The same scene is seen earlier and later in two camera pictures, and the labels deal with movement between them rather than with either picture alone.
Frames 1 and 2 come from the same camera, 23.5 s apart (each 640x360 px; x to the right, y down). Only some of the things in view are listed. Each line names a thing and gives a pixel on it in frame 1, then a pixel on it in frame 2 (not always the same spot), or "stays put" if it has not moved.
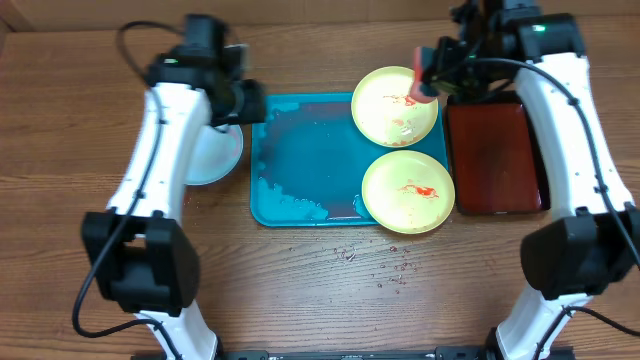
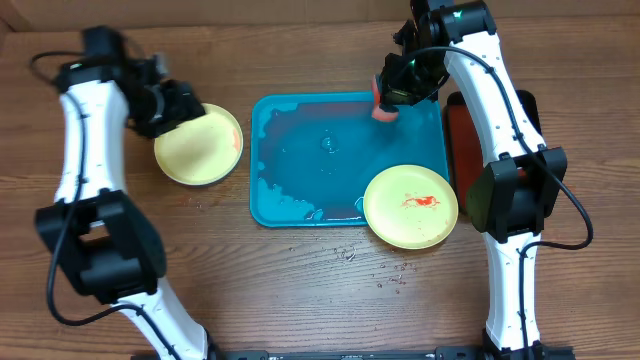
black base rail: [398, 353] stays put
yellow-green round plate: [385, 112] -> [201, 151]
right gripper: [442, 64] -> [395, 98]
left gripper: [252, 109] -> [185, 106]
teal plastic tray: [308, 160] stays put
